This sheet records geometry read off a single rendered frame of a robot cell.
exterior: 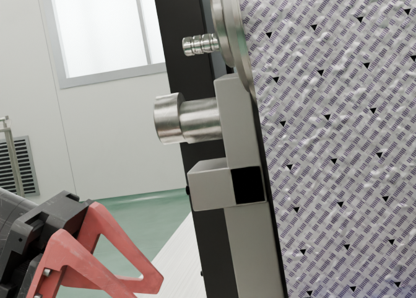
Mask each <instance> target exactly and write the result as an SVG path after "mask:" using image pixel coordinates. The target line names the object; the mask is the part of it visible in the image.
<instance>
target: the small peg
mask: <svg viewBox="0 0 416 298"><path fill-rule="evenodd" d="M183 51H184V53H185V55H186V56H194V55H195V54H197V55H201V54H204V53H212V52H213V51H220V49H219V45H218V42H217V37H216V34H215V32H214V33H212V34H210V33H207V34H204V35H195V36H194V37H184V39H183Z"/></svg>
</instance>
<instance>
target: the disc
mask: <svg viewBox="0 0 416 298"><path fill-rule="evenodd" d="M231 3H232V11H233V18H234V22H235V28H236V35H237V39H238V44H239V48H240V53H241V58H242V62H243V67H244V70H245V74H246V78H247V81H248V85H249V89H250V91H251V95H252V97H253V100H254V102H255V104H256V106H257V108H258V103H257V99H256V91H255V87H254V80H253V73H252V68H251V61H250V57H249V49H248V42H247V37H246V30H245V22H244V18H243V11H242V6H241V0H231Z"/></svg>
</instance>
